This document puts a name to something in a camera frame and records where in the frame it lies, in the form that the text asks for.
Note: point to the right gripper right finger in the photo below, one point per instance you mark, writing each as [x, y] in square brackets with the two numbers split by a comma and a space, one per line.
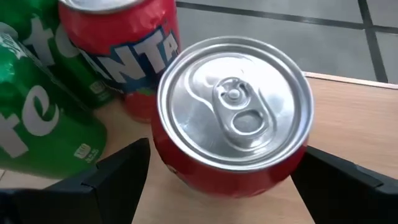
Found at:
[348, 199]

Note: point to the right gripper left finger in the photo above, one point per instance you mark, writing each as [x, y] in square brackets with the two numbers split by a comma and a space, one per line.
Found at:
[93, 199]

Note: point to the green Sprite can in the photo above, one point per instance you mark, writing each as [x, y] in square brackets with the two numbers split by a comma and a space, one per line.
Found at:
[71, 74]
[46, 140]

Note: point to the orange red Fanta can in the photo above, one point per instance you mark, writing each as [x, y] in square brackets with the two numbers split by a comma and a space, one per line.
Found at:
[233, 109]
[124, 46]

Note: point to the black metal rack frame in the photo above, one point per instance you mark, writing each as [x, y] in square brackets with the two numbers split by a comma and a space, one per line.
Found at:
[342, 124]

